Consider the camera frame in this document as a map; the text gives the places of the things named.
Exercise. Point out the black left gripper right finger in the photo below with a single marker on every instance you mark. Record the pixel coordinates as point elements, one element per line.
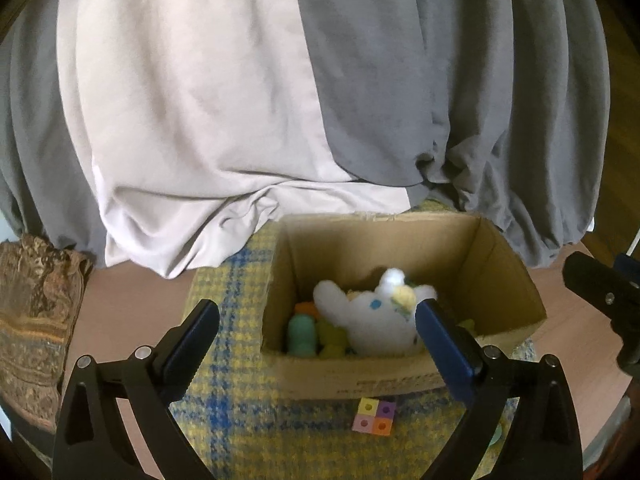
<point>543,441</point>

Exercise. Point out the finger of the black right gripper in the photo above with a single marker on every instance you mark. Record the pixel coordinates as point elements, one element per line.
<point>628,266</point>
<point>600,285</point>

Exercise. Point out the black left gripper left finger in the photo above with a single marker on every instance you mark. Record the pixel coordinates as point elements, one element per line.
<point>92,442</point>

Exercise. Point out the colourful cube block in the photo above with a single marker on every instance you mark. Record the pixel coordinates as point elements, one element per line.
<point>375,417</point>

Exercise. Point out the white plush bunny toy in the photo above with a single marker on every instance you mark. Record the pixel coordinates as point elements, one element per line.
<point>378,322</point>

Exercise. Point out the yellow plastic cup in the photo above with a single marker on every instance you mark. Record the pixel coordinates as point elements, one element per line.
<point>469,326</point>

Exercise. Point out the yellow plush duck toy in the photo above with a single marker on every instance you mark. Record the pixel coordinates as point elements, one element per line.
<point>332,340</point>

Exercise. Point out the yellow blue woven mat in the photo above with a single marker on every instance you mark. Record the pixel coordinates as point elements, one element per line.
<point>254,412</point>

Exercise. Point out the brown patterned cushion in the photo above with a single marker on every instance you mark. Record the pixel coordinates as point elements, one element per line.
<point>41,294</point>

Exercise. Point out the grey and white bedsheet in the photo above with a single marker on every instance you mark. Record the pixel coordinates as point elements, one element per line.
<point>167,132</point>

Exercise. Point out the teal ring toy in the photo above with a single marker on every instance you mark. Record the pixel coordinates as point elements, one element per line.
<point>497,435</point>

